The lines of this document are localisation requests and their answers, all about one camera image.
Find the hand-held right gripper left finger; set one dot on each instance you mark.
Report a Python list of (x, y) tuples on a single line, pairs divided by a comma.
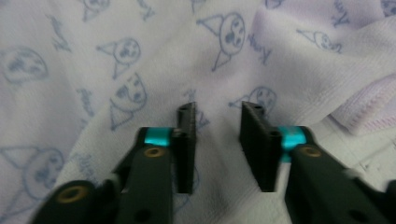
[(186, 149)]

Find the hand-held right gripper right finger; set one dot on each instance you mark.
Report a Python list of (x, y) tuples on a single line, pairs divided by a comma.
[(260, 149)]

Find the lilac printed towel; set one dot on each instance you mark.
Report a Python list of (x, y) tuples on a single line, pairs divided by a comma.
[(155, 62)]

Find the white grid mat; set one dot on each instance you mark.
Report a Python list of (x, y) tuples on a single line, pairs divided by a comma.
[(367, 158)]

